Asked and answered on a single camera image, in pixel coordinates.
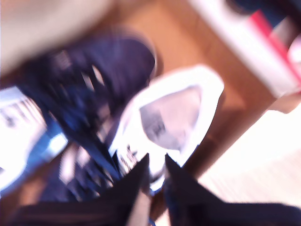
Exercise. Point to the blue suede shoe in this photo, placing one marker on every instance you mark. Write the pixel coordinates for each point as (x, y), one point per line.
(131, 110)

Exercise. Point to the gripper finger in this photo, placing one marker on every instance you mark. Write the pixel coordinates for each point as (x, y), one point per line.
(185, 197)
(127, 193)

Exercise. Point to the red Nike shoebox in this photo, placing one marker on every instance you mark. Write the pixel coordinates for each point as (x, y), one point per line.
(247, 47)

